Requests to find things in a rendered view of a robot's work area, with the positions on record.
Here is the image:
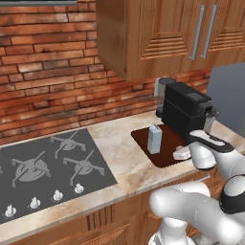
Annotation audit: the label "grey fridge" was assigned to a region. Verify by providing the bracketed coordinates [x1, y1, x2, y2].
[206, 62, 245, 139]

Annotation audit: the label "narrow wooden cupboard door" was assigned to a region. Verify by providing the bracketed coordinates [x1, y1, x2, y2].
[204, 0, 245, 71]

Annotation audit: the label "silver cupboard door handle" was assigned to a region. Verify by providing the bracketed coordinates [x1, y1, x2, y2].
[200, 3, 218, 60]
[189, 4, 206, 61]

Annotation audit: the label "grey extractor hood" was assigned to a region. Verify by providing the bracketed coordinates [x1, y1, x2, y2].
[0, 0, 78, 8]

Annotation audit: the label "pale blue milk carton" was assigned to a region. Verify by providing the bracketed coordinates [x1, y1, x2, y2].
[146, 123, 164, 155]

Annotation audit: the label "wooden base cupboards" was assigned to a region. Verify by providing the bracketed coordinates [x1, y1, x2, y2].
[0, 167, 224, 245]

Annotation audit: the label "dark brown tray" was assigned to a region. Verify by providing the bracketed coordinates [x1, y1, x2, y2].
[130, 123, 192, 169]

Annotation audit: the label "wooden wall cupboard carcass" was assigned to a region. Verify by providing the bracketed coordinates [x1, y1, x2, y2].
[95, 0, 245, 82]

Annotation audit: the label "white hob knob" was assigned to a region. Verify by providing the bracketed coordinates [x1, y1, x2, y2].
[73, 182, 85, 195]
[52, 189, 64, 203]
[4, 204, 17, 219]
[29, 196, 42, 211]

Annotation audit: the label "black coffee machine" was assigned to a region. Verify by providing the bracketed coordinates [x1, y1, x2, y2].
[154, 78, 220, 141]

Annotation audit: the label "grey gas hob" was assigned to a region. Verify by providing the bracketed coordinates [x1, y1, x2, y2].
[0, 126, 119, 226]

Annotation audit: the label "wide wooden cupboard door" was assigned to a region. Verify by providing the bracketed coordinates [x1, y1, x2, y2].
[126, 0, 209, 81]

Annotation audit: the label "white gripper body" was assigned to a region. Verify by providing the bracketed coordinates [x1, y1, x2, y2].
[172, 145, 192, 162]

